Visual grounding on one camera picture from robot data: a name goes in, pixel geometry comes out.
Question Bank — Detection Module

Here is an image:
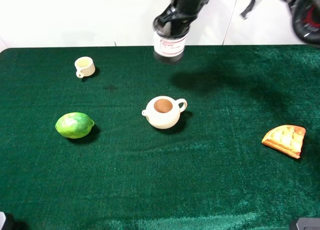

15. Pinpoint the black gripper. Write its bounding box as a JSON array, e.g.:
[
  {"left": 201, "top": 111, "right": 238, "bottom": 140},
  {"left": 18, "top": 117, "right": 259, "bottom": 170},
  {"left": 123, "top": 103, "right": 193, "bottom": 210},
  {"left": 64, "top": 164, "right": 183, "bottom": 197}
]
[{"left": 153, "top": 0, "right": 209, "bottom": 38}]

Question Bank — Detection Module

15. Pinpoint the black mesh pencil holder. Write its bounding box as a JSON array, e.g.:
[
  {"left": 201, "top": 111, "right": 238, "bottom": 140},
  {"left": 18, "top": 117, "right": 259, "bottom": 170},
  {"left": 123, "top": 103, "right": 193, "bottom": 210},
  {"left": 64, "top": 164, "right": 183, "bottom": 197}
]
[{"left": 152, "top": 17, "right": 190, "bottom": 64}]

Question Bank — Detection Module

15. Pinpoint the black red robot arm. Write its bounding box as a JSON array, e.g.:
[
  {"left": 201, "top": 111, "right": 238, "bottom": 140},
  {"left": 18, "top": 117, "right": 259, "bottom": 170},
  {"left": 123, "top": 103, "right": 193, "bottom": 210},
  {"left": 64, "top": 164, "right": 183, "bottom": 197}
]
[{"left": 152, "top": 0, "right": 320, "bottom": 46}]

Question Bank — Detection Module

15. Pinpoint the cream teapot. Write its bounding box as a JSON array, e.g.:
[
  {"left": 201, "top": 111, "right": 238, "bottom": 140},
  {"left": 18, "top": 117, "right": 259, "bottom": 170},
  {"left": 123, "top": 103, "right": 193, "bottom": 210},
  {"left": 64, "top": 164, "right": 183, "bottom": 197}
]
[{"left": 141, "top": 96, "right": 188, "bottom": 129}]

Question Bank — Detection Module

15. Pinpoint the small cream cup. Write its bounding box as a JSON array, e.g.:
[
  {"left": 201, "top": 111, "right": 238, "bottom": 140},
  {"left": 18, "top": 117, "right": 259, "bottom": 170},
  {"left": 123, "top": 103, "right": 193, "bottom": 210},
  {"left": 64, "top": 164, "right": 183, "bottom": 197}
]
[{"left": 74, "top": 56, "right": 96, "bottom": 78}]

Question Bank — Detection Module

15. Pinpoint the green lime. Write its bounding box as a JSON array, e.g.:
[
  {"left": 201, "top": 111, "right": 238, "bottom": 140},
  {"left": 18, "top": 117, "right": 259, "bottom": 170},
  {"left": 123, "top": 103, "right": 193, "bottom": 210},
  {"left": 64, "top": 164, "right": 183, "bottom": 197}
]
[{"left": 55, "top": 112, "right": 95, "bottom": 139}]

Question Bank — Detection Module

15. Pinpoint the green felt table cloth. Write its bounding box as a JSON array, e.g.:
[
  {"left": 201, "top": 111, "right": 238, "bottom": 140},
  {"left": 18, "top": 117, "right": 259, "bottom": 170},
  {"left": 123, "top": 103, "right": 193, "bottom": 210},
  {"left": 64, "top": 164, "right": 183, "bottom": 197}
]
[{"left": 0, "top": 45, "right": 320, "bottom": 230}]

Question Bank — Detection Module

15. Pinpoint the orange waffle slice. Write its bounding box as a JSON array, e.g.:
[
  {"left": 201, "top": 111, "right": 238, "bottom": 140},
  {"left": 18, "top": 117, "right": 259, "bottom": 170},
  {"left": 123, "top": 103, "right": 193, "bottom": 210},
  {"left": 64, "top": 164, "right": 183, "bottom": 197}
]
[{"left": 261, "top": 125, "right": 306, "bottom": 159}]

